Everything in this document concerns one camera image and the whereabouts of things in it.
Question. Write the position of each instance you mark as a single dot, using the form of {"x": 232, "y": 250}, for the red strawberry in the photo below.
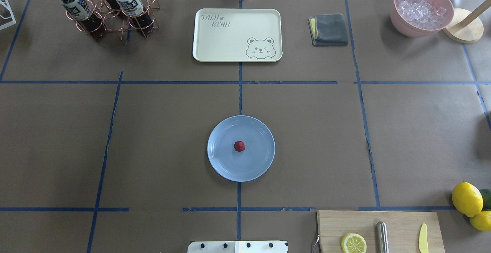
{"x": 239, "y": 146}

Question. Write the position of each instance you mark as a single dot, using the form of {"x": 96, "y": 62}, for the blue round plate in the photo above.
{"x": 249, "y": 164}

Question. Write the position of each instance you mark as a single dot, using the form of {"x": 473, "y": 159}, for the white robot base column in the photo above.
{"x": 258, "y": 246}

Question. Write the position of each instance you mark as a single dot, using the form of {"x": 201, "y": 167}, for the cream bear tray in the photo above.
{"x": 237, "y": 35}

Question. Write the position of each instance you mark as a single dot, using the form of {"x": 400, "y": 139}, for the grey folded cloth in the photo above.
{"x": 328, "y": 30}

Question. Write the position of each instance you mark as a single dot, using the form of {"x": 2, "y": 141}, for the half lemon slice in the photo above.
{"x": 353, "y": 243}

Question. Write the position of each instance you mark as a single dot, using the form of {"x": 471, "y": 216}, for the pink bowl of ice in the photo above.
{"x": 421, "y": 18}

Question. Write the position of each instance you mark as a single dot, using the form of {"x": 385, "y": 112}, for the yellow plastic knife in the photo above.
{"x": 423, "y": 239}

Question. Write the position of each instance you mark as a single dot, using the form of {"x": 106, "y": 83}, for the yellow lemon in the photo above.
{"x": 482, "y": 221}
{"x": 467, "y": 199}

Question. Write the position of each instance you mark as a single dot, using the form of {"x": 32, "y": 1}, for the wooden cup stand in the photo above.
{"x": 467, "y": 25}

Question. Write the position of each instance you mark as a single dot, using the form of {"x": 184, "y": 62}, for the green lime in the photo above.
{"x": 486, "y": 196}

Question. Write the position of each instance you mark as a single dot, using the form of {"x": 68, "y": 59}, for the copper wire bottle rack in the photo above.
{"x": 107, "y": 16}

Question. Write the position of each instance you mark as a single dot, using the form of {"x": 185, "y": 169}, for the metal handled knife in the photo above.
{"x": 382, "y": 232}

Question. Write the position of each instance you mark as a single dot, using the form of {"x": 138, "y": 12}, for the white wire cup rack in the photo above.
{"x": 7, "y": 17}

